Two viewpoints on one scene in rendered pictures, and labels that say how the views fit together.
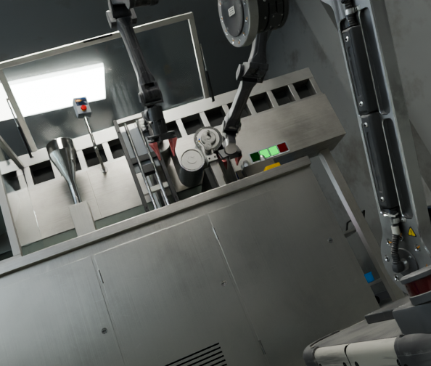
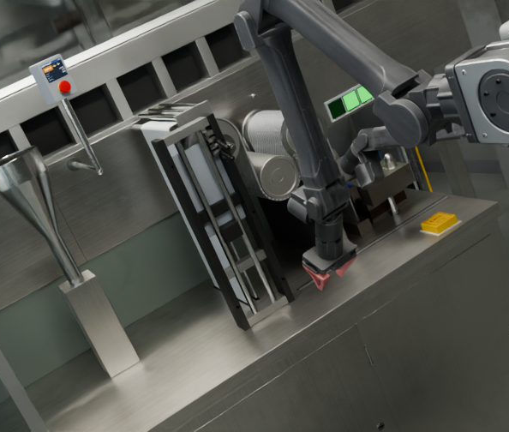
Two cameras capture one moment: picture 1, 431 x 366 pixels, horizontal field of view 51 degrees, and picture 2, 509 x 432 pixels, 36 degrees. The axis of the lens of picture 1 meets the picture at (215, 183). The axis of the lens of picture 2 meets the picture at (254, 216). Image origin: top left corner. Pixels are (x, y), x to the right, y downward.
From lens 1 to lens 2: 148 cm
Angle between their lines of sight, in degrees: 36
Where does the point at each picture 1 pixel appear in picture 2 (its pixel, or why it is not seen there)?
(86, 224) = (104, 321)
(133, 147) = (201, 192)
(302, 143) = not seen: hidden behind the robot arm
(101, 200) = (80, 226)
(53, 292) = not seen: outside the picture
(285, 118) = (383, 24)
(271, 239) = (441, 345)
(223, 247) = (380, 373)
